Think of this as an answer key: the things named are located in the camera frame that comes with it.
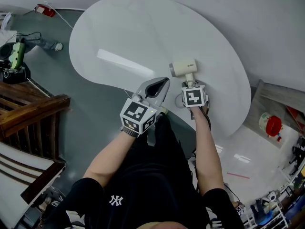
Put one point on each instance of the person's left forearm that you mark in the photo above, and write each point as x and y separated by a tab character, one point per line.
112	156

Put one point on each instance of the small red toy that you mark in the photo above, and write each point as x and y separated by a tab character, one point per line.
279	137

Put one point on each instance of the red fire extinguisher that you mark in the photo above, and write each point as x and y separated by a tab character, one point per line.
45	10

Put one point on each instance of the person's black t-shirt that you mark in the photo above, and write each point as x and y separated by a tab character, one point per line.
147	199

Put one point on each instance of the round white table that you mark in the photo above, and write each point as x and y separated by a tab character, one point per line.
133	32

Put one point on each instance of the wooden chair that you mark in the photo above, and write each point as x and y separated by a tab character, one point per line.
31	113

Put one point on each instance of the cream hair dryer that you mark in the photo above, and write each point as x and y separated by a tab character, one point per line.
183	68

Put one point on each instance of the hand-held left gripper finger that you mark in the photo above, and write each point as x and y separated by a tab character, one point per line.
144	87
164	93

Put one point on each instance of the person's black trousers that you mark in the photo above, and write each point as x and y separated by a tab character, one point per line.
166	137

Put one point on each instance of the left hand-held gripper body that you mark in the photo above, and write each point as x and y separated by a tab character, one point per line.
135	114

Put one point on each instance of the red-lidded white jar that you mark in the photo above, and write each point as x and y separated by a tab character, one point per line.
271	125

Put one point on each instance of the metal wristwatch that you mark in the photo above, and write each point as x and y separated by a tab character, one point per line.
129	132

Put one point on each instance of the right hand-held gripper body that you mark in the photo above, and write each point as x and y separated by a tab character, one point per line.
193	96

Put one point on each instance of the grey shelf unit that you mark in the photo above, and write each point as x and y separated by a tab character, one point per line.
269	99

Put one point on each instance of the green and black device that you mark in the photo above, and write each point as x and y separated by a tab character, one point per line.
14	55

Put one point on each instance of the person's right forearm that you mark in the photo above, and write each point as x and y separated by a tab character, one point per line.
207	149

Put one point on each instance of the black equipment stand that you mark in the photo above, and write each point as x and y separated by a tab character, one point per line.
297	151

